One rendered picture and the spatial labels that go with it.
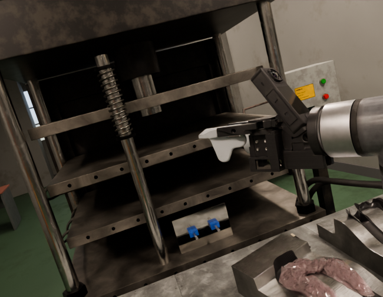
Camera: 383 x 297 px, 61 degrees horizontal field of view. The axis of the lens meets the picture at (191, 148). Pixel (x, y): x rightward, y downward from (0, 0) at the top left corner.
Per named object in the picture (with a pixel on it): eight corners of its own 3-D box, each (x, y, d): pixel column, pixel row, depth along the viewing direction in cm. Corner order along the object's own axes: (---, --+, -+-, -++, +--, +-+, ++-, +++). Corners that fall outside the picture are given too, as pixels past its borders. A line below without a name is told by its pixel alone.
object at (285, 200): (327, 220, 161) (325, 209, 160) (63, 323, 137) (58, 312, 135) (256, 181, 242) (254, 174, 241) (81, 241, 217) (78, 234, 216)
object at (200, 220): (233, 234, 160) (224, 202, 156) (181, 254, 155) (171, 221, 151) (205, 204, 208) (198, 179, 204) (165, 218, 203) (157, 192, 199)
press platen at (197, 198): (289, 172, 164) (287, 163, 163) (69, 249, 143) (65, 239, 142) (235, 152, 235) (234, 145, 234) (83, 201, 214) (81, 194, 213)
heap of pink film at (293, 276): (379, 290, 91) (375, 266, 89) (341, 326, 83) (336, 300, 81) (305, 259, 113) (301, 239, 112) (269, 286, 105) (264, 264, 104)
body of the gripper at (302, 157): (246, 172, 52) (320, 172, 43) (237, 118, 51) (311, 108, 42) (270, 161, 57) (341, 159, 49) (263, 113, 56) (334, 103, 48)
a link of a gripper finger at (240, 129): (214, 138, 52) (268, 131, 47) (212, 129, 51) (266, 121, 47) (225, 134, 56) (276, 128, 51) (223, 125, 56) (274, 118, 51)
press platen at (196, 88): (264, 75, 157) (263, 65, 156) (30, 141, 136) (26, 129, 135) (219, 83, 224) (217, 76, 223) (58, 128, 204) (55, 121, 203)
